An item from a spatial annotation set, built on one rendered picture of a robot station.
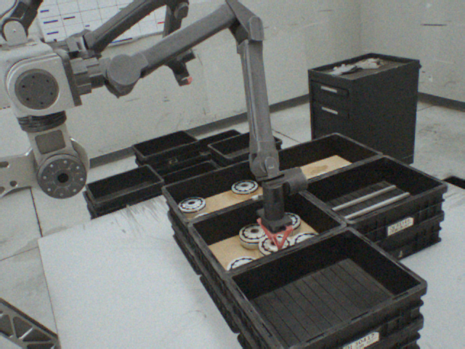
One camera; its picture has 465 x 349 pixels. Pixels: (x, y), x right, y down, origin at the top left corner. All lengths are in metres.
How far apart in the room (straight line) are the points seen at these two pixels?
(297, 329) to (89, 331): 0.66
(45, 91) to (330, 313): 0.87
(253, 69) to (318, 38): 4.15
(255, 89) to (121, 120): 3.29
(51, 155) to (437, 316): 1.20
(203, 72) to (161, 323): 3.52
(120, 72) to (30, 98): 0.21
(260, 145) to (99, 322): 0.75
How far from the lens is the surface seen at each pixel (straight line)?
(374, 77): 2.96
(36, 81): 1.08
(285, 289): 1.24
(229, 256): 1.38
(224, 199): 1.68
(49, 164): 1.38
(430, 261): 1.57
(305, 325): 1.15
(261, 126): 1.19
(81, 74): 1.09
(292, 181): 1.20
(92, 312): 1.53
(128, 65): 1.10
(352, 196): 1.64
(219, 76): 4.71
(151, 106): 4.47
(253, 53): 1.24
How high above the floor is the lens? 1.66
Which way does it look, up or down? 26 degrees down
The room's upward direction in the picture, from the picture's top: 8 degrees counter-clockwise
